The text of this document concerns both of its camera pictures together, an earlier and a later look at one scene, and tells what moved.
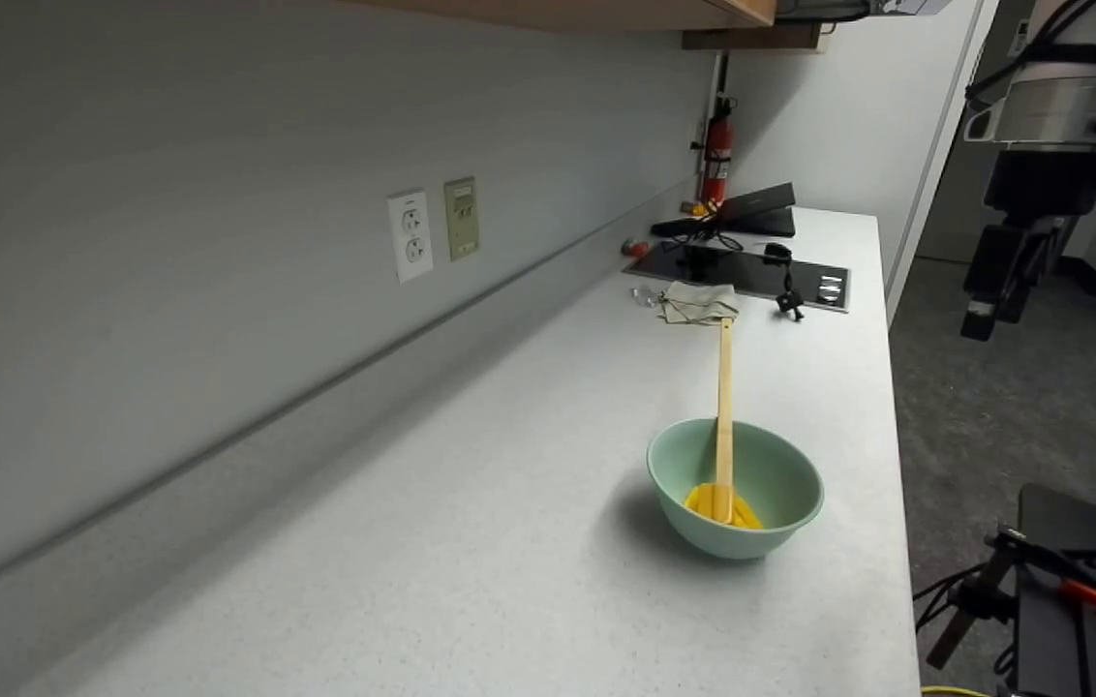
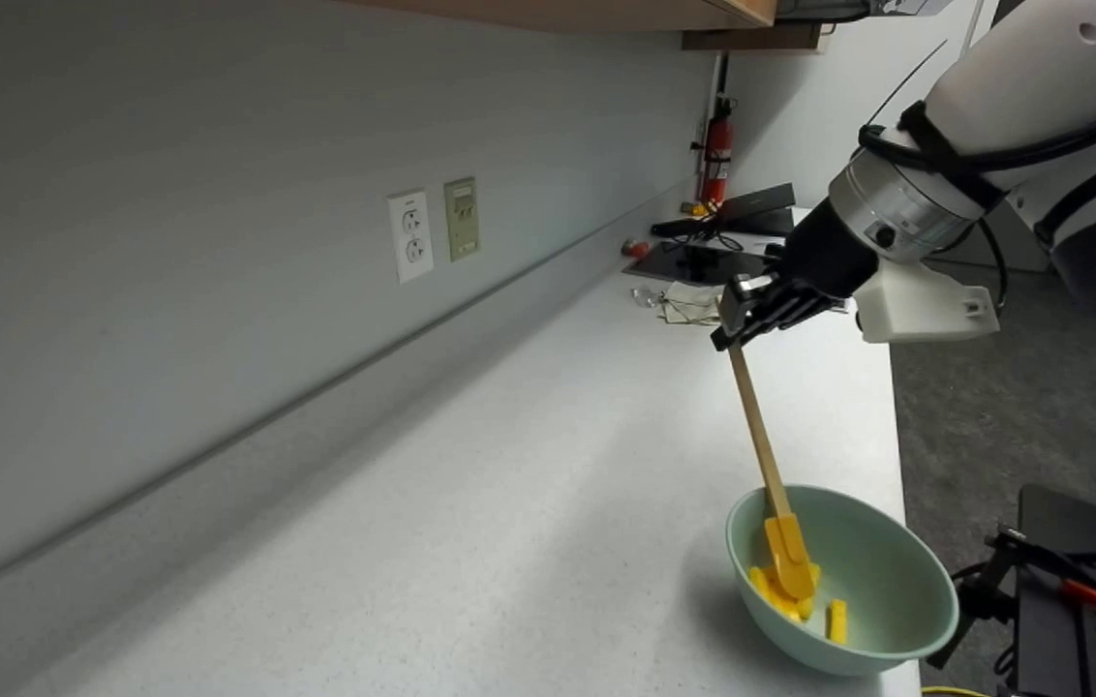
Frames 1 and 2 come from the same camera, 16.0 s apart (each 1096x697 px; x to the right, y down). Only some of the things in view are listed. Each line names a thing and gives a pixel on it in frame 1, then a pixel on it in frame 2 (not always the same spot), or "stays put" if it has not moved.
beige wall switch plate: [461, 218] stays put
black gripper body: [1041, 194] to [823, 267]
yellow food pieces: [703, 501] to [836, 611]
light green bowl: [742, 501] to [885, 594]
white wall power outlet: [411, 234] stays put
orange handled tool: [1054, 572] stays put
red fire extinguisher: [719, 150] stays put
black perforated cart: [1093, 647] stays put
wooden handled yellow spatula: [720, 398] to [787, 558]
